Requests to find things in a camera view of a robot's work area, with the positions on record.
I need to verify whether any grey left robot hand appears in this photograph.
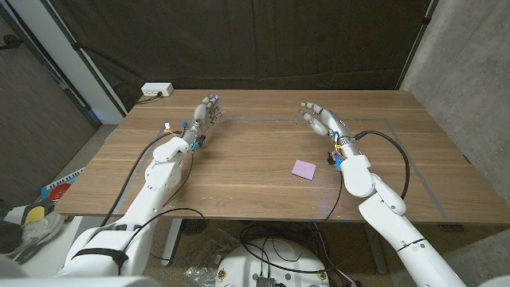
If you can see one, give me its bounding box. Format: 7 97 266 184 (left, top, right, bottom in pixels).
181 92 224 151

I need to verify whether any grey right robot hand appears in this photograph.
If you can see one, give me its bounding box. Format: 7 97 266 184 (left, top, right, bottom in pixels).
299 101 362 159

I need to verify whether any purple sticky note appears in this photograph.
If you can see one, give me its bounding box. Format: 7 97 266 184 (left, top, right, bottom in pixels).
291 159 317 181

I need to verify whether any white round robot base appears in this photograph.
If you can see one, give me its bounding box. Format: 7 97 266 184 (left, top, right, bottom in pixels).
214 238 331 287

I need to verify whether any white power strip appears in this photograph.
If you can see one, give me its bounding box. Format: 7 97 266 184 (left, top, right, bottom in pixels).
140 82 175 97

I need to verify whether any black backdrop curtain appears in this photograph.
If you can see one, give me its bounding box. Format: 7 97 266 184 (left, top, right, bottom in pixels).
47 0 434 112

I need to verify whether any black round floor fan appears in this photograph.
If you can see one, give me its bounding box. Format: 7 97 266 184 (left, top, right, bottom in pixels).
179 218 210 237

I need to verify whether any black backdrop stand pole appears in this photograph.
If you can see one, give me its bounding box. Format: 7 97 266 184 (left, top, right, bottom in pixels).
395 0 440 91
39 0 128 117

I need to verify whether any white table leg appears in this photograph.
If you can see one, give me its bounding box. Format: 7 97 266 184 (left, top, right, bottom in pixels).
161 218 183 267

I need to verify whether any grey table leg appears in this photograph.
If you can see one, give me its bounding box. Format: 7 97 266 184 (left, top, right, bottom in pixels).
364 222 388 275

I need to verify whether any clear plastic bag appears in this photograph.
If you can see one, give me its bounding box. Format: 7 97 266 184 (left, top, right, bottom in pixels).
185 229 240 286

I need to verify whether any blue mat with red disc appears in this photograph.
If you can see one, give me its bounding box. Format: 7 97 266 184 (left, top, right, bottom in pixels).
41 167 85 202

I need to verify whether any yellow and black floor mat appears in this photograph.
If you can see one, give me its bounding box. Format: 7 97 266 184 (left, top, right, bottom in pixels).
20 200 57 226

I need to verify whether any grey sneaker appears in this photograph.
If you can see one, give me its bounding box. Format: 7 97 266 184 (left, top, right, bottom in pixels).
15 210 65 260

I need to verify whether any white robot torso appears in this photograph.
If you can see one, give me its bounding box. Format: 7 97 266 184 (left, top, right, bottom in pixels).
0 274 160 287

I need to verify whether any black power strip cable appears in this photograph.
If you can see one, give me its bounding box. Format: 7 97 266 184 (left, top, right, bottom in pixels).
136 92 163 105

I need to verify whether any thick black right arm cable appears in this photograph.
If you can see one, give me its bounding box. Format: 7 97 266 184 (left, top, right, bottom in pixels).
353 130 410 200

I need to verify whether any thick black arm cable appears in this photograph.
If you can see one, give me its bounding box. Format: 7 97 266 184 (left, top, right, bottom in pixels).
353 130 410 200
99 131 184 227

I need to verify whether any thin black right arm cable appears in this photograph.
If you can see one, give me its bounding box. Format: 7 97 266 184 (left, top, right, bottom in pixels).
324 171 344 223

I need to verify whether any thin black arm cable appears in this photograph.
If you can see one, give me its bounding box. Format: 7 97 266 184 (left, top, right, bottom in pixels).
123 150 208 264
324 171 344 223

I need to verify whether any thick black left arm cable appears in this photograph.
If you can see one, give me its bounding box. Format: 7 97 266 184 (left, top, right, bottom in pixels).
99 131 184 227

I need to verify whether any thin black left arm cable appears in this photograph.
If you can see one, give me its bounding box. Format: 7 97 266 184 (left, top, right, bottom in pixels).
123 150 208 264

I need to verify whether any black looped floor cable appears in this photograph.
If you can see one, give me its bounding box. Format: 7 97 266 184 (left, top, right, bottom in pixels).
238 225 332 280

